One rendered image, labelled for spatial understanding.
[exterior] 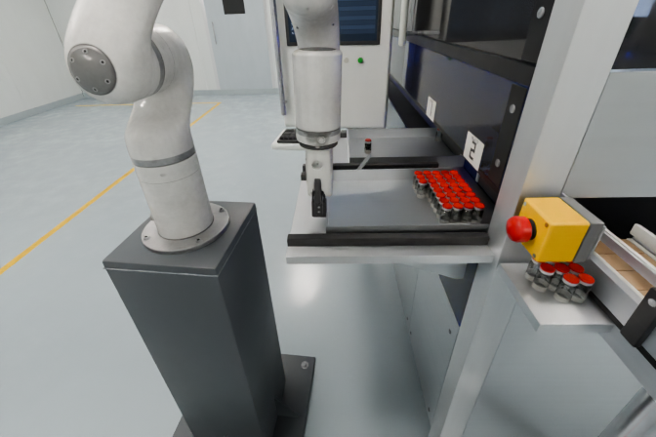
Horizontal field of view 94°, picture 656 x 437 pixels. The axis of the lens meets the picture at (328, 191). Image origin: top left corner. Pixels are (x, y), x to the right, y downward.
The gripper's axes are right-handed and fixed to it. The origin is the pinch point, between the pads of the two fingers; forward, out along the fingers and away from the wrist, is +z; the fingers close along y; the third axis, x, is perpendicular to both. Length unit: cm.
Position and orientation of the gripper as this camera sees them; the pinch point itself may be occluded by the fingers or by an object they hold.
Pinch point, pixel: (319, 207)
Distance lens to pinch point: 67.1
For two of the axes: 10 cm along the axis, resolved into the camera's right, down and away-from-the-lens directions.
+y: 0.2, -5.0, 8.7
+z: 0.0, 8.7, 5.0
